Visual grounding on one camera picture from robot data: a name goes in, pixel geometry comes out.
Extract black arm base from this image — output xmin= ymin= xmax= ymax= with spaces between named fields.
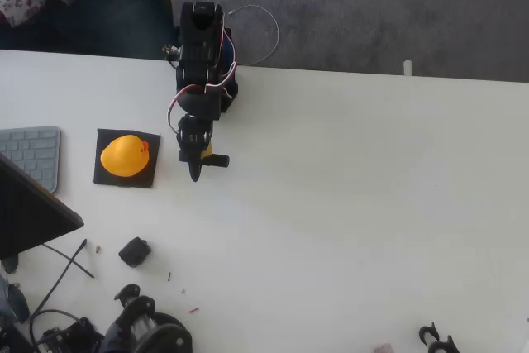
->
xmin=217 ymin=69 xmax=240 ymax=114

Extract short thin black cable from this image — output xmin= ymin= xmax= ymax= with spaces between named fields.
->
xmin=40 ymin=242 xmax=96 ymax=279

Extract white red wrist servo cable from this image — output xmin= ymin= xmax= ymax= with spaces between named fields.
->
xmin=166 ymin=85 xmax=189 ymax=136

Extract dark sunglasses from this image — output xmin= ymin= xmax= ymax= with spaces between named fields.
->
xmin=0 ymin=276 xmax=31 ymax=324

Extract person in floral shirt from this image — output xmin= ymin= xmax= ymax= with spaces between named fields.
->
xmin=0 ymin=0 xmax=181 ymax=60

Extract small black camera box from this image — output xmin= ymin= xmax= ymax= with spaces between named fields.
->
xmin=117 ymin=236 xmax=152 ymax=270

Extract metal clamp screw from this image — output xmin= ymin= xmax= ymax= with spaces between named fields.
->
xmin=162 ymin=43 xmax=183 ymax=61

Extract white cable on carpet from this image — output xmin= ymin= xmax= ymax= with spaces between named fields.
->
xmin=226 ymin=4 xmax=280 ymax=67

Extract black laptop screen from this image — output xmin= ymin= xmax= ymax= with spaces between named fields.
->
xmin=0 ymin=152 xmax=85 ymax=261

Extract black looped cable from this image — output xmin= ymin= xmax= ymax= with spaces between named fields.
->
xmin=27 ymin=308 xmax=83 ymax=348

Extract black square mat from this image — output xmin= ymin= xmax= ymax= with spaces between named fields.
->
xmin=93 ymin=127 xmax=162 ymax=188

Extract yellow rubber duck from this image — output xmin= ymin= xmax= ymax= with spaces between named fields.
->
xmin=100 ymin=134 xmax=151 ymax=179

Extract black hook clamp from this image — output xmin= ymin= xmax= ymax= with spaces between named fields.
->
xmin=418 ymin=322 xmax=440 ymax=346
xmin=427 ymin=335 xmax=460 ymax=353

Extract grey keyboard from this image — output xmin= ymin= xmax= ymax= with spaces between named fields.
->
xmin=0 ymin=125 xmax=62 ymax=193

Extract blue table clamp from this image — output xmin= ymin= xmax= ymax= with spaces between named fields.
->
xmin=222 ymin=29 xmax=237 ymax=69

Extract black motor assembly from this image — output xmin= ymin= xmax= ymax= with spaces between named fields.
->
xmin=35 ymin=317 xmax=104 ymax=353

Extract long thin black cable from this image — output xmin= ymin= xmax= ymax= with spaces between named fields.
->
xmin=28 ymin=238 xmax=88 ymax=325

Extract white red shoulder servo cable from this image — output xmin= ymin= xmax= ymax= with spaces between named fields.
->
xmin=204 ymin=27 xmax=240 ymax=97

